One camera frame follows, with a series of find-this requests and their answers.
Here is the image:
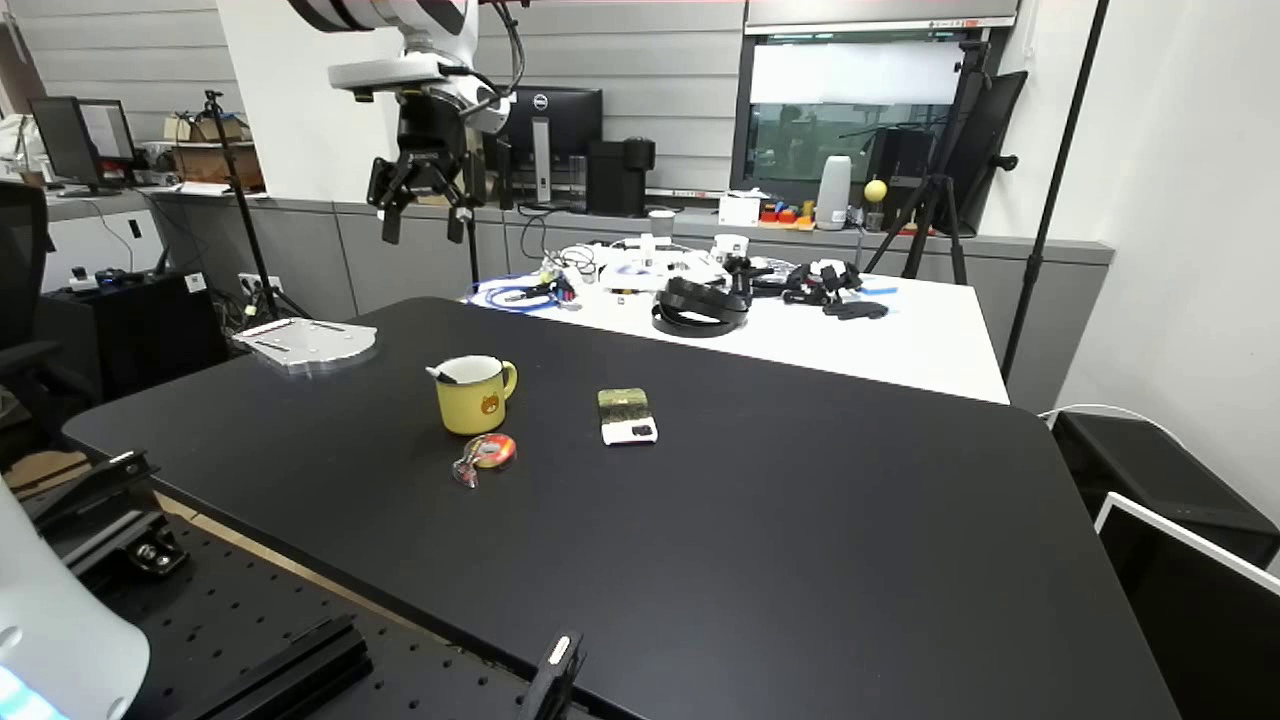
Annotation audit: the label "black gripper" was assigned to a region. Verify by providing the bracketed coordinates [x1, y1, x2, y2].
[369, 88, 490, 247]

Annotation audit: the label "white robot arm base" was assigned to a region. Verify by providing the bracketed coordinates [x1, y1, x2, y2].
[0, 476, 151, 720]

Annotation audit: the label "thin black stand pole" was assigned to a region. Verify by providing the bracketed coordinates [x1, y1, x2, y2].
[462, 205, 484, 298]

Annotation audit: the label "blue papers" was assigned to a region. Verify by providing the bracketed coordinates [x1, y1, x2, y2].
[468, 272, 572, 322]

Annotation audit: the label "black computer monitor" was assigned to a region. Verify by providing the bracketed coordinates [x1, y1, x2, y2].
[500, 86, 608, 210]

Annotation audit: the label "thin black tripod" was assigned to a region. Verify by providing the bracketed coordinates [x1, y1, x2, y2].
[198, 88, 304, 324]

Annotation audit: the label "yellow mug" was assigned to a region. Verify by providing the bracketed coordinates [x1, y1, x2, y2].
[431, 352, 520, 442]

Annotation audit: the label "black computer box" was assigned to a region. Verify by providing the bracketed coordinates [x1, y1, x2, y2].
[585, 135, 659, 220]

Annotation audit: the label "white device clutter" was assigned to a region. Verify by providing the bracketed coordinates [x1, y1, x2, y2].
[557, 232, 754, 302]

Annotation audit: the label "brown wooden box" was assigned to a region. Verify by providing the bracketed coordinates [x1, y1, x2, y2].
[167, 111, 269, 193]

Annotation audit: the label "orange candy wrapper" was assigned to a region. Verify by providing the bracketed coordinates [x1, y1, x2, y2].
[449, 427, 520, 491]

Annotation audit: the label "black headset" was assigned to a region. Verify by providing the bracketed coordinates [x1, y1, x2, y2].
[649, 272, 755, 342]

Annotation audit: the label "small white card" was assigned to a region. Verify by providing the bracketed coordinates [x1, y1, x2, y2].
[596, 411, 664, 451]

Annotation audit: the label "black cabinet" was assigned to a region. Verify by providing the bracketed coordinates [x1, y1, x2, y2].
[36, 269, 233, 405]

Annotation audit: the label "small white box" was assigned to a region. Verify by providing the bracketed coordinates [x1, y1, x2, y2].
[717, 189, 768, 227]

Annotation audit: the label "grey framed monitor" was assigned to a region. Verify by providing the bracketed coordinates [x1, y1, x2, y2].
[31, 94, 143, 193]

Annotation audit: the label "small colourful items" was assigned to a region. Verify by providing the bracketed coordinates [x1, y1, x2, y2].
[762, 196, 822, 232]

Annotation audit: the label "black office chair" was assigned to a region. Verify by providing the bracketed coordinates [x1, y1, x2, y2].
[0, 182, 59, 451]

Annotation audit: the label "white cylinder speaker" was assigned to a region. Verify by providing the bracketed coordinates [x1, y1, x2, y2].
[812, 151, 858, 232]

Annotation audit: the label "black perforated breadboard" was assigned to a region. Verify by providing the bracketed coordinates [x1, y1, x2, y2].
[78, 506, 605, 720]

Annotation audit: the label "black clamp with silver tip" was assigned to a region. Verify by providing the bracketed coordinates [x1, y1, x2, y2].
[518, 631, 585, 720]

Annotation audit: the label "white table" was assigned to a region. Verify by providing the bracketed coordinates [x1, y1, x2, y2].
[466, 266, 1012, 408]

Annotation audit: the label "large black tripod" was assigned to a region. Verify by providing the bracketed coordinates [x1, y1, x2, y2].
[865, 33, 1023, 289]

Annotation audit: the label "tall black pole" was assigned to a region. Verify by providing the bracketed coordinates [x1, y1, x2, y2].
[999, 0, 1111, 383]

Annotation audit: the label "white framed black panel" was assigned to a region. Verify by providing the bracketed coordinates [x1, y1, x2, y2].
[1093, 487, 1280, 720]

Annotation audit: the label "black mounting bracket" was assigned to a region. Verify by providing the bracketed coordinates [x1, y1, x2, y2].
[20, 448, 191, 585]

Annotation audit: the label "black metal rail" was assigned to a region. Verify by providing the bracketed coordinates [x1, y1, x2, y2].
[198, 611, 375, 720]

